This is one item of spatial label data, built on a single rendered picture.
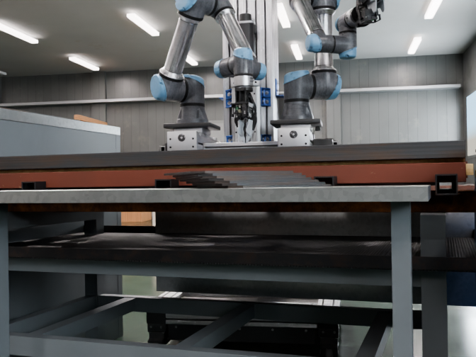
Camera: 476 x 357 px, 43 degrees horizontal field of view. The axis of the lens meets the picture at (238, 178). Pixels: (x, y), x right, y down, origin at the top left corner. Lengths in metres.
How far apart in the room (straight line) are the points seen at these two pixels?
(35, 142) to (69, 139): 0.23
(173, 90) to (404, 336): 1.73
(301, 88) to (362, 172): 1.24
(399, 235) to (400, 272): 0.08
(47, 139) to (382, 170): 1.51
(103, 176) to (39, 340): 0.56
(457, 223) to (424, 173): 0.81
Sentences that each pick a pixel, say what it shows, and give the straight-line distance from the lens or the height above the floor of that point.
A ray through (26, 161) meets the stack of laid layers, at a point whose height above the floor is 0.84.
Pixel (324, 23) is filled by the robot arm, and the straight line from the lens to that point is 2.86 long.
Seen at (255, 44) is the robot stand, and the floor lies 1.44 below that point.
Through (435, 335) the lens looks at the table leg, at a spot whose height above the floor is 0.38.
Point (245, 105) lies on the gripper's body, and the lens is 2.28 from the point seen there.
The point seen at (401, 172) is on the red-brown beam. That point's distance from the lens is 1.54.
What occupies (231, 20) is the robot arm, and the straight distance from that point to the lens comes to 2.64.
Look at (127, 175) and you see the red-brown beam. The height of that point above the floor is 0.79.
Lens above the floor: 0.76
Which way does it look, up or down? level
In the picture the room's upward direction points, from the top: 1 degrees counter-clockwise
